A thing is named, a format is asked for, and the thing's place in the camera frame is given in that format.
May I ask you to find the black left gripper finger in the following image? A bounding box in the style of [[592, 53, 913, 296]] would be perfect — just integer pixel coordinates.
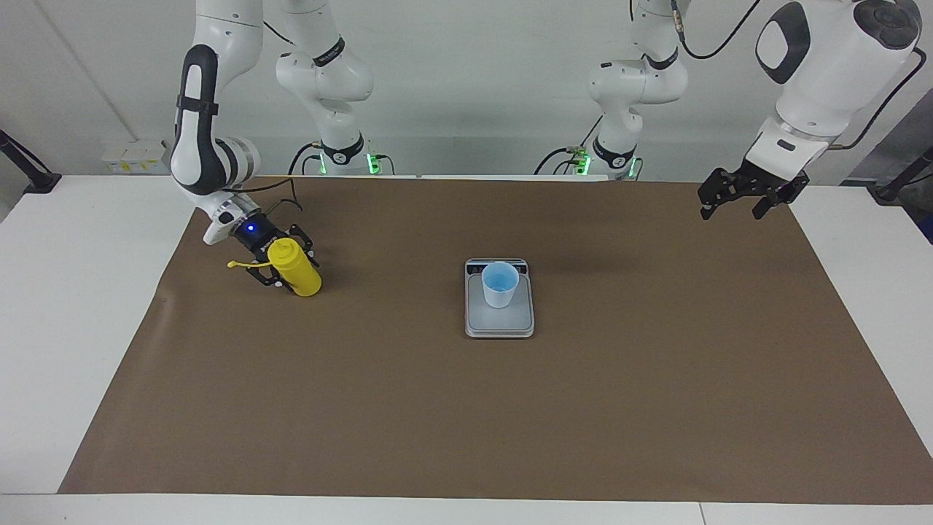
[[752, 175, 811, 221], [698, 168, 739, 221]]

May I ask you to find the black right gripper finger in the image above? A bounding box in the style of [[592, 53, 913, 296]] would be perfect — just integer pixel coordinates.
[[246, 261, 294, 295], [286, 223, 320, 267]]

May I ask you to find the yellow squeeze bottle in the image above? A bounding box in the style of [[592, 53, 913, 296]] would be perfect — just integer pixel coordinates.
[[227, 237, 322, 298]]

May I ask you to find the light blue plastic cup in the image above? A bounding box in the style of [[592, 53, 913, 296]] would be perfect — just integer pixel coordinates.
[[482, 262, 520, 309]]

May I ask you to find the digital kitchen scale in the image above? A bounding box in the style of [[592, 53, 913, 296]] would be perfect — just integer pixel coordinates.
[[464, 257, 535, 339]]

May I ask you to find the black clamp stand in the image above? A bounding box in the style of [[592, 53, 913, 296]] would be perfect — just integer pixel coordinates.
[[0, 130, 63, 194], [867, 146, 933, 203]]

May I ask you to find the brown paper mat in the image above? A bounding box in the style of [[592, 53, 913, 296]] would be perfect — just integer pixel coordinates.
[[58, 175, 933, 505]]

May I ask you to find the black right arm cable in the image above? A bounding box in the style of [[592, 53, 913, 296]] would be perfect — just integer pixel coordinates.
[[222, 177, 304, 221]]

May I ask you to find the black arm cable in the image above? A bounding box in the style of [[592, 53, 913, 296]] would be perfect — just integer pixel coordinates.
[[671, 0, 928, 152], [222, 177, 304, 221]]

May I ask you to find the black right base cable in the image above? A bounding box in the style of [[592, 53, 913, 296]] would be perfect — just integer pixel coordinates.
[[289, 141, 324, 176]]

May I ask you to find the black base cable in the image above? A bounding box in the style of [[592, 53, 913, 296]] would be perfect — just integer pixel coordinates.
[[289, 141, 324, 176], [534, 117, 585, 176]]

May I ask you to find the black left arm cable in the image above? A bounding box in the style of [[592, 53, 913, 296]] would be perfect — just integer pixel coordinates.
[[671, 0, 928, 152]]

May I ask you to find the black left base cable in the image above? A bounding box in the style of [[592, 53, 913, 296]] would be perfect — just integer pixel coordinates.
[[534, 117, 585, 176]]

